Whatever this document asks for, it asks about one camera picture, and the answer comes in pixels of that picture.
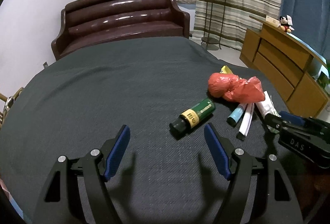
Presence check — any brown leather sofa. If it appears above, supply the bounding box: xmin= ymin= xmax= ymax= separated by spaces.
xmin=51 ymin=0 xmax=191 ymax=61

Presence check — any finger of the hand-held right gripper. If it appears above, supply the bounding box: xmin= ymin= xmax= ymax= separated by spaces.
xmin=279 ymin=111 xmax=314 ymax=126
xmin=263 ymin=114 xmax=306 ymax=137

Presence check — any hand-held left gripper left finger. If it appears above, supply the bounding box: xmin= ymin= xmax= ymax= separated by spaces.
xmin=33 ymin=125 xmax=131 ymax=224

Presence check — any black metal plant stand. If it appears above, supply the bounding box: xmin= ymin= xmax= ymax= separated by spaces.
xmin=200 ymin=0 xmax=227 ymax=51

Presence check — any green glass bottle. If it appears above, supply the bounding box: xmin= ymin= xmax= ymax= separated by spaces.
xmin=169 ymin=98 xmax=216 ymax=139

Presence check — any light blue tube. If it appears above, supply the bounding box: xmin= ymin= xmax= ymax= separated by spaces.
xmin=226 ymin=102 xmax=247 ymax=128

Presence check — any white slim box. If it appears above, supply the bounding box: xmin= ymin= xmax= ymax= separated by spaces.
xmin=237 ymin=103 xmax=255 ymax=140

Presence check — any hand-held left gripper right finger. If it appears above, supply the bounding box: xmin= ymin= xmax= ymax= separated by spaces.
xmin=204 ymin=123 xmax=304 ymax=224

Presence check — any red plastic bag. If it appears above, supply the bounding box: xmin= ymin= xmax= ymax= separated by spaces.
xmin=208 ymin=72 xmax=266 ymax=103

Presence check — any mouse plush toy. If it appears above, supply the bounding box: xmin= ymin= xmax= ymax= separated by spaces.
xmin=278 ymin=15 xmax=295 ymax=33

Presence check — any small white box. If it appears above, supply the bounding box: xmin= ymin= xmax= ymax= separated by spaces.
xmin=265 ymin=16 xmax=280 ymax=26

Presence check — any white wrapper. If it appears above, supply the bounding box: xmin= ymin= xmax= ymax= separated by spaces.
xmin=255 ymin=90 xmax=280 ymax=134

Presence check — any wooden cabinet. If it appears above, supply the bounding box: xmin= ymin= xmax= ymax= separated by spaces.
xmin=239 ymin=16 xmax=330 ymax=119

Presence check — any yellow packet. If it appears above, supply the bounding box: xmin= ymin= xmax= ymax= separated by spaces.
xmin=220 ymin=65 xmax=235 ymax=75

